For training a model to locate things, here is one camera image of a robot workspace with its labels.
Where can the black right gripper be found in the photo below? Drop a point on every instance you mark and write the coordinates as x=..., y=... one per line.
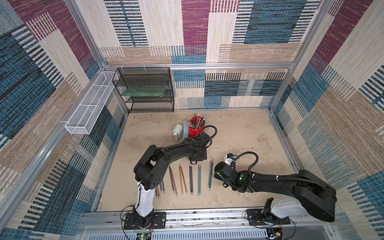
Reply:
x=220, y=172

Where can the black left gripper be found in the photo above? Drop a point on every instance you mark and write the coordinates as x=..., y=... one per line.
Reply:
x=205, y=157

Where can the dark blue pencil clear cap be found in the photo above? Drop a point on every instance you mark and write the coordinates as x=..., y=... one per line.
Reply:
x=189, y=178

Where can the green pencil orange cap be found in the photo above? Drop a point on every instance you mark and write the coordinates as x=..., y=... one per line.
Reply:
x=201, y=180
x=209, y=172

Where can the red pencil purple cap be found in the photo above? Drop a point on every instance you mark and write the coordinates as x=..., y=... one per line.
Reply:
x=184, y=183

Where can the red striped pencil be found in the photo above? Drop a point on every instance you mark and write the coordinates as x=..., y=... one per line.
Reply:
x=159, y=191

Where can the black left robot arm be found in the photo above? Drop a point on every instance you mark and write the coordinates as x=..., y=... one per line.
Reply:
x=152, y=167

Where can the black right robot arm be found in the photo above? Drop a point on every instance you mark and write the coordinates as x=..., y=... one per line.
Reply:
x=316, y=196

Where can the red pencil holder cup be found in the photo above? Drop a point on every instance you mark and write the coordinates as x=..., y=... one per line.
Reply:
x=196, y=124

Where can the light blue eraser box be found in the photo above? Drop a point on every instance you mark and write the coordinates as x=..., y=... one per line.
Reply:
x=186, y=129

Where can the green board on shelf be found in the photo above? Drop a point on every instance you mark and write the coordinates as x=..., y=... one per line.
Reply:
x=144, y=92

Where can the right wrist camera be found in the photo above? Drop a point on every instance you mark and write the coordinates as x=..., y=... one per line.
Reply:
x=230, y=160

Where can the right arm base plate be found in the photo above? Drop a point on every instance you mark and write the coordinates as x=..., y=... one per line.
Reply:
x=259, y=217

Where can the black wire mesh shelf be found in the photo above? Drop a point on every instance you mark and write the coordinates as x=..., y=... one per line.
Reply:
x=146, y=78

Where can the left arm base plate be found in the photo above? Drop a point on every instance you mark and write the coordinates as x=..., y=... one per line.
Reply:
x=133, y=221

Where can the white wire mesh basket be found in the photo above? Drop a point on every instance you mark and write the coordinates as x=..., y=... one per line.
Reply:
x=86, y=114

